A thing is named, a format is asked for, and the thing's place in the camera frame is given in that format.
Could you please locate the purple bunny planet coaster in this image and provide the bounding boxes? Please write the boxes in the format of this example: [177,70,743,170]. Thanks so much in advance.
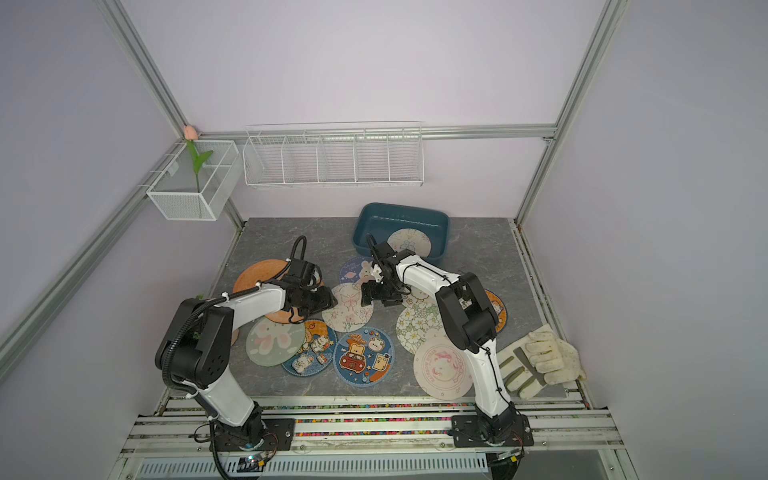
[339,256,373,284]

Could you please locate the white butterfly doodle coaster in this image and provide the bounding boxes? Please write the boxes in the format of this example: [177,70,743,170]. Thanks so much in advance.
[322,283,374,333]

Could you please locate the white bow doodle coaster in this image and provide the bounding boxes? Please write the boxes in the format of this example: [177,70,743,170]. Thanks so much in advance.
[387,228,432,258]

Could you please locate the pale green bunny coaster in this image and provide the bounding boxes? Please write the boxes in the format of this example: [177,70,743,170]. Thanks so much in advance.
[245,317,305,367]

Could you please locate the teal plastic storage box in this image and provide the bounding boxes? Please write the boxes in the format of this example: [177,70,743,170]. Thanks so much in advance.
[352,202,451,264]

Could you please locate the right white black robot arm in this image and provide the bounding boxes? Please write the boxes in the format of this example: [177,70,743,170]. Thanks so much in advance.
[361,234,525,445]

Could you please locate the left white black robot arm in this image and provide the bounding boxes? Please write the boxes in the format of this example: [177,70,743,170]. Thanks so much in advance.
[155,259,336,449]

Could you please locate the front orange cork coaster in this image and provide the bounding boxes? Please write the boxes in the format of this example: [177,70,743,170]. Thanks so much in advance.
[266,270,327,324]

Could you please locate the orange cork coaster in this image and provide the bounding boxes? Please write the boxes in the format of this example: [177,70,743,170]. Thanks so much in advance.
[266,270,327,324]
[233,259,288,293]

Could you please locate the white green floral coaster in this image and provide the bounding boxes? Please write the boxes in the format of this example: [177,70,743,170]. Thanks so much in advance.
[396,303,446,354]

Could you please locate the back orange cork coaster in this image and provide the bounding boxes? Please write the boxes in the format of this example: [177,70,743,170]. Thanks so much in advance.
[233,259,288,293]

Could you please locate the blue orange animals coaster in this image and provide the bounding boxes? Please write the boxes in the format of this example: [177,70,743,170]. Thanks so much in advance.
[282,319,337,377]

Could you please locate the blue toast characters coaster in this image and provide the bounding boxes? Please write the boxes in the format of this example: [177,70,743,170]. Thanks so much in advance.
[332,327,395,388]

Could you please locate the pink white bunny coaster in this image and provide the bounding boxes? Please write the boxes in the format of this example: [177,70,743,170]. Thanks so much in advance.
[413,336,473,400]

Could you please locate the blue orange cats coaster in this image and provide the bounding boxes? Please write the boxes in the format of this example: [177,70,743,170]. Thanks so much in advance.
[486,290,508,333]

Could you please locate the white green work glove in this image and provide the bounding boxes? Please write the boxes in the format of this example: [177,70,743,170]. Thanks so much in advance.
[498,325,586,400]

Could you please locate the artificial pink tulip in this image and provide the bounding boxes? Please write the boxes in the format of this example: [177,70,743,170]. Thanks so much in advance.
[183,125,213,193]

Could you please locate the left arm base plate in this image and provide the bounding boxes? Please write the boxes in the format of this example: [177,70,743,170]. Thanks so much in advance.
[212,417,296,452]

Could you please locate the white wire wall rack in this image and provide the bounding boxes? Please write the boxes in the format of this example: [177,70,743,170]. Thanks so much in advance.
[243,121,425,187]

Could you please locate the white mesh wall basket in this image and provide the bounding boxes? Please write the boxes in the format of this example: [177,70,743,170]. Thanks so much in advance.
[147,140,244,221]

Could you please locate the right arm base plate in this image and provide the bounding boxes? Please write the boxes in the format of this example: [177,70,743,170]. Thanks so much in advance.
[449,413,535,448]

